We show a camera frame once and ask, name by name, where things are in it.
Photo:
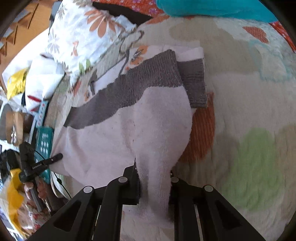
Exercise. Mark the white floral pillow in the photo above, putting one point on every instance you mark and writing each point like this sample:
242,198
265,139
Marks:
81,34

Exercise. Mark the heart pattern quilted bedspread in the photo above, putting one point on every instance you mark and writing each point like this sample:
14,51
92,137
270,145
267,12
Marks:
243,142

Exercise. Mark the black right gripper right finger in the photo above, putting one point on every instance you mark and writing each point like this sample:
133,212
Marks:
204,214

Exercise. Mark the left hand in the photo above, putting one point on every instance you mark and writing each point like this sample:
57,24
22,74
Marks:
41,189

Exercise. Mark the teal patterned box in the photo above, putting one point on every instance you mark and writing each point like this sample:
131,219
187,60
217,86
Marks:
44,135

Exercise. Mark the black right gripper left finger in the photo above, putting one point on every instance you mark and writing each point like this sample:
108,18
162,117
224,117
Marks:
94,214

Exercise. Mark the pale pink grey knit garment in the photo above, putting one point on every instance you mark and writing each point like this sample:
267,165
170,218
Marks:
141,114

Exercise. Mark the yellow plastic bag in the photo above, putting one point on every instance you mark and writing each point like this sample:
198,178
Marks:
16,83

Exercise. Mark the teal folded cloth bundle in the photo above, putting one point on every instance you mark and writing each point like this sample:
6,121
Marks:
239,9

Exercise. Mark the white plastic bag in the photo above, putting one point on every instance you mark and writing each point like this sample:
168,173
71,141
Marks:
42,79

